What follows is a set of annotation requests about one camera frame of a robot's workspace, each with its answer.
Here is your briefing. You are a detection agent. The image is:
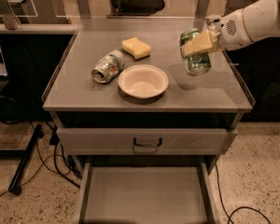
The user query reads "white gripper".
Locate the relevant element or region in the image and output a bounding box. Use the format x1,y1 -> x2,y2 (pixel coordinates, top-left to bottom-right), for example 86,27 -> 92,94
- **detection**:
182,9 -> 252,57

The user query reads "green crushed can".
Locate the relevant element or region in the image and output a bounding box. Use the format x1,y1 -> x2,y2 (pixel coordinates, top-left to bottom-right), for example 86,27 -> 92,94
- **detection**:
179,28 -> 211,77

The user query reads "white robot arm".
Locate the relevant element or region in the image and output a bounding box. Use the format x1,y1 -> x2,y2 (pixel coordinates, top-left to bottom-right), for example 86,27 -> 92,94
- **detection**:
181,0 -> 280,57

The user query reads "grey drawer cabinet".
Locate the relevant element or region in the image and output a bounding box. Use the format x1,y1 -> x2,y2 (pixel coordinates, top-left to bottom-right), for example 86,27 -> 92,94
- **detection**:
44,18 -> 252,224

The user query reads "silver crushed can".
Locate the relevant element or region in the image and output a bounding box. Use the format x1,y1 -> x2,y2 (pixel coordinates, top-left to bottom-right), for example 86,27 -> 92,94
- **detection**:
91,49 -> 125,84

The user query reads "grey top drawer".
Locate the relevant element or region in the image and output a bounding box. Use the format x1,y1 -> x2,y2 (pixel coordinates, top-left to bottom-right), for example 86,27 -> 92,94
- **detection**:
57,128 -> 237,155

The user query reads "open grey middle drawer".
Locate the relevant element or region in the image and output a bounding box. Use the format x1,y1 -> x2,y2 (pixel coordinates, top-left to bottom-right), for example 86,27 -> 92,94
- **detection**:
74,156 -> 220,224

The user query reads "yellow sponge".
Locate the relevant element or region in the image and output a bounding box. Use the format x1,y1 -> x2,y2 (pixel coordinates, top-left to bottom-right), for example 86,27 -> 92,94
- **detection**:
121,37 -> 151,60

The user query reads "white paper bowl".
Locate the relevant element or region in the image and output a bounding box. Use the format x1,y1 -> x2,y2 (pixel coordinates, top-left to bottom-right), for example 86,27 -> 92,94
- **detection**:
118,64 -> 169,99

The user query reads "grey background table left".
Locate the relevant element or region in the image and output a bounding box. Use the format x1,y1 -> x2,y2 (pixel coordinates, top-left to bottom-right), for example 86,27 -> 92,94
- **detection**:
0,0 -> 69,24

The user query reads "black stand leg with wheel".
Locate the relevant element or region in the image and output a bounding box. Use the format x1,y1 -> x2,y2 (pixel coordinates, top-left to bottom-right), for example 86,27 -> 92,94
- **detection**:
8,124 -> 44,195

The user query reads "black drawer handle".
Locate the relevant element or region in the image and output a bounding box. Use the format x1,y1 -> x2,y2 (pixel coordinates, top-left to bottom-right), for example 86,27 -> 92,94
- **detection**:
133,138 -> 162,147

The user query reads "black floor cable right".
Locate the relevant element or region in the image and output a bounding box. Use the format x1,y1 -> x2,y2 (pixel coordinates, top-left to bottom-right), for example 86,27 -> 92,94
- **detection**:
214,163 -> 273,224

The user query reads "black floor cable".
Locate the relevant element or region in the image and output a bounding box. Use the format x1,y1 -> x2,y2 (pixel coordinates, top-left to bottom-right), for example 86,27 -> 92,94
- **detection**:
214,163 -> 273,224
0,121 -> 83,203

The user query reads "black floor cable left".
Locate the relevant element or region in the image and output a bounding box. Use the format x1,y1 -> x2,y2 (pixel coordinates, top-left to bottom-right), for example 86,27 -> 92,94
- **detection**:
0,121 -> 83,203

